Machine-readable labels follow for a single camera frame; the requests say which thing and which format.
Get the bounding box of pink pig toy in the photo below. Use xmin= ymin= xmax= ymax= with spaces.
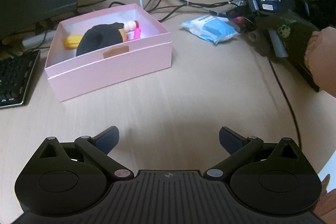
xmin=232 ymin=16 xmax=245 ymax=26

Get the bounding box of yellow corn toy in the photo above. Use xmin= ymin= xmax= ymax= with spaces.
xmin=64 ymin=35 xmax=83 ymax=50

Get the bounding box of black plush toy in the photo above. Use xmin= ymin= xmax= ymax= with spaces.
xmin=76 ymin=22 xmax=124 ymax=56

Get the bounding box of white red small tube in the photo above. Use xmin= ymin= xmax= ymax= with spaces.
xmin=123 ymin=20 xmax=139 ymax=32

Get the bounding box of person right hand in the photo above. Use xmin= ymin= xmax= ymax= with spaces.
xmin=305 ymin=27 xmax=336 ymax=97

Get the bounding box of blue tissue pack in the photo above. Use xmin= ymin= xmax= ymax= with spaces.
xmin=180 ymin=15 xmax=239 ymax=44

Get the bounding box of pink cardboard box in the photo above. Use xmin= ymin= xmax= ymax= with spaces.
xmin=45 ymin=4 xmax=173 ymax=101

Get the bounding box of black keyboard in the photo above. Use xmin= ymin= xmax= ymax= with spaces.
xmin=0 ymin=50 xmax=41 ymax=109

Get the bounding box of black cable bundle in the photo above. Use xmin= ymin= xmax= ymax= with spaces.
xmin=77 ymin=0 xmax=250 ymax=23

